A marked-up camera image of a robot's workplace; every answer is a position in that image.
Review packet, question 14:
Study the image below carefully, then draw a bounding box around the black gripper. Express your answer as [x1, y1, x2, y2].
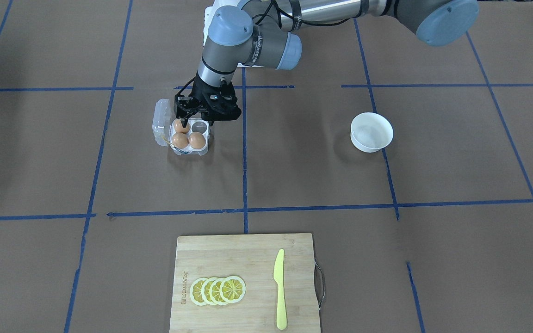
[174, 74, 228, 129]

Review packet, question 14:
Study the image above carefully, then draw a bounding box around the brown egg from bowl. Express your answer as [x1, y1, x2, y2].
[189, 131, 207, 150]

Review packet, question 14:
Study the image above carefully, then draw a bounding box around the clear plastic egg box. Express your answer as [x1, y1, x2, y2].
[152, 99, 210, 156]

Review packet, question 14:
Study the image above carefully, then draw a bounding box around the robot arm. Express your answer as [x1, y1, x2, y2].
[174, 0, 479, 126]

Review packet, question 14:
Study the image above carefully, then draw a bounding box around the brown egg in box rear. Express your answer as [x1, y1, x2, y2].
[172, 119, 191, 134]

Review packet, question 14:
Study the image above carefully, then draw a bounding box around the brown egg in box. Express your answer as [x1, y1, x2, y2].
[171, 132, 189, 150]
[172, 119, 191, 134]

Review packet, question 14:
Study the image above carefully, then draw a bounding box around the brown egg in box front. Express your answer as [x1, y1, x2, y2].
[171, 132, 189, 150]

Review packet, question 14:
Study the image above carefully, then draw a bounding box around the wooden cutting board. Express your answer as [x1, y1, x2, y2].
[169, 233, 322, 333]

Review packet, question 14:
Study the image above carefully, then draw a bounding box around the white bowl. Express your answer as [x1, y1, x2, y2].
[350, 112, 394, 153]

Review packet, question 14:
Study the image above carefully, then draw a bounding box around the lemon slice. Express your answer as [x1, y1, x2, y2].
[221, 276, 246, 304]
[201, 277, 217, 305]
[190, 277, 208, 306]
[209, 277, 230, 306]

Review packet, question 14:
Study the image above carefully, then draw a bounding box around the yellow plastic knife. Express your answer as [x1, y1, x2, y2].
[273, 248, 288, 331]

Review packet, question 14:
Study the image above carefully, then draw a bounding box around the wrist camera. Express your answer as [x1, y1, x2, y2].
[203, 84, 242, 122]

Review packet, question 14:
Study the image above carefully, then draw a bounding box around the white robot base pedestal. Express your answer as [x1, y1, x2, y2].
[201, 6, 285, 68]

